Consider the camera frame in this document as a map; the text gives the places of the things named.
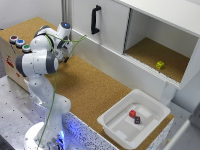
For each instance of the blue button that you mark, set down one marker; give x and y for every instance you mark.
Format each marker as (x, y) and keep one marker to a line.
(20, 42)

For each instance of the white cabinet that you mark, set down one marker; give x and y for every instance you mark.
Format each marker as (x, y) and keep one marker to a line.
(156, 13)

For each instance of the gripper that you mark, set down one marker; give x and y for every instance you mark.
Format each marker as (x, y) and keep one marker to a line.
(65, 50)

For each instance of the red button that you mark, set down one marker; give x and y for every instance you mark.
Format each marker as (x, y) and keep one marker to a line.
(13, 38)

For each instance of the purple block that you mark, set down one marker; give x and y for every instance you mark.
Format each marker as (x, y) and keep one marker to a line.
(137, 120)

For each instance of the yellow block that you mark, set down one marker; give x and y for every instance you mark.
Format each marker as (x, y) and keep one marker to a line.
(160, 65)

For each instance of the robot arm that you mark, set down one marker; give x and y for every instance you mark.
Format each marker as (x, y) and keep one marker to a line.
(36, 63)

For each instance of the white sliding door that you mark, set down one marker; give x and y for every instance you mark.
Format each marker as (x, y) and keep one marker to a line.
(113, 23)

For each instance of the green button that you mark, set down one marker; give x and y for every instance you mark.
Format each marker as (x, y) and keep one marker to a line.
(26, 48)

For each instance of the white plastic box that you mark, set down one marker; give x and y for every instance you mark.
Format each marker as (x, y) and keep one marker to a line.
(120, 128)

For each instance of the pink block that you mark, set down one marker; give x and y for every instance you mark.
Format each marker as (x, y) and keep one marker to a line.
(132, 113)

